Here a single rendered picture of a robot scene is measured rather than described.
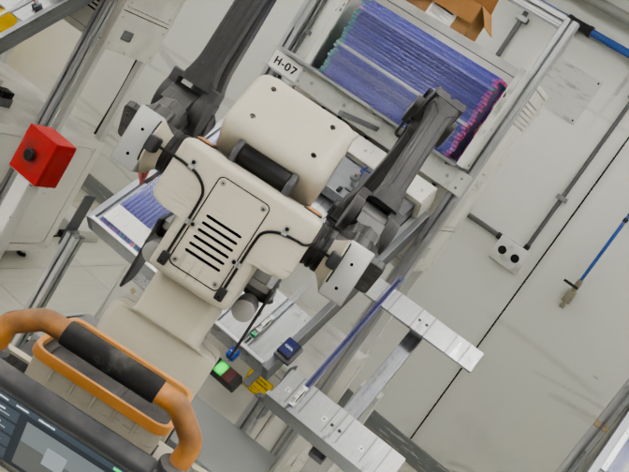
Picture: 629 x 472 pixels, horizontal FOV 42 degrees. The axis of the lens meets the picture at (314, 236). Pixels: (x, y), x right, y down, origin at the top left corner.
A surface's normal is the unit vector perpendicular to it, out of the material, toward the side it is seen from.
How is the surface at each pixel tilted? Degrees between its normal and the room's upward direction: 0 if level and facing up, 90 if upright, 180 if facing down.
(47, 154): 90
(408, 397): 90
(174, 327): 82
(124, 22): 90
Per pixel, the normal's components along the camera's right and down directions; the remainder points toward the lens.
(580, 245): -0.39, -0.01
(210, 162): -0.04, 0.07
